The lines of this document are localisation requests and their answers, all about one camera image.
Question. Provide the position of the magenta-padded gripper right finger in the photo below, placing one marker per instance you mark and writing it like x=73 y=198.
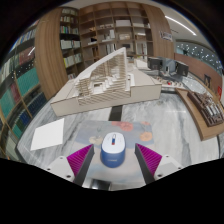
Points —
x=150 y=159

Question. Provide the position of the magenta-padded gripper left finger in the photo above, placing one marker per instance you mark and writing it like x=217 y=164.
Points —
x=78 y=160

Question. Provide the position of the blue and white computer mouse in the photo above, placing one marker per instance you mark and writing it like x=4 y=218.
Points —
x=113 y=153

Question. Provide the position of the brown architectural model on board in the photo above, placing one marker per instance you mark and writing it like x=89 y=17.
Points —
x=206 y=113

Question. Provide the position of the flat white site model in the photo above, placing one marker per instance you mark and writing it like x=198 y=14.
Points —
x=168 y=83

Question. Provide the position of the white slatted architectural model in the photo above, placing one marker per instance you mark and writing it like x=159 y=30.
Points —
x=106 y=86

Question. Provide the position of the bookcase with coloured books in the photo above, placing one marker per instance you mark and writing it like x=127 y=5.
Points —
x=20 y=93

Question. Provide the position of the grey box architectural model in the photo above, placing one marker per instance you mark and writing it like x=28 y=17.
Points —
x=166 y=66

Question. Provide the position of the red sign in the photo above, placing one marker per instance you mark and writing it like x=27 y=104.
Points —
x=220 y=93

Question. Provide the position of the wooden bookshelf with pale books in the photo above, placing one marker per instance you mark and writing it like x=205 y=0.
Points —
x=70 y=43

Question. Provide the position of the group of small ceiling lights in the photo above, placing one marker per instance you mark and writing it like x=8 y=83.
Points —
x=196 y=50

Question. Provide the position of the poster on wooden panel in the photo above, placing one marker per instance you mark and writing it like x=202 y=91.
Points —
x=166 y=36

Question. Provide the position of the wooden display shelf unit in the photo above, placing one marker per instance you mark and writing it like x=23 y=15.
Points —
x=123 y=30

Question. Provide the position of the long ceiling light strip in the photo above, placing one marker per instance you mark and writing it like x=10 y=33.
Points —
x=180 y=24

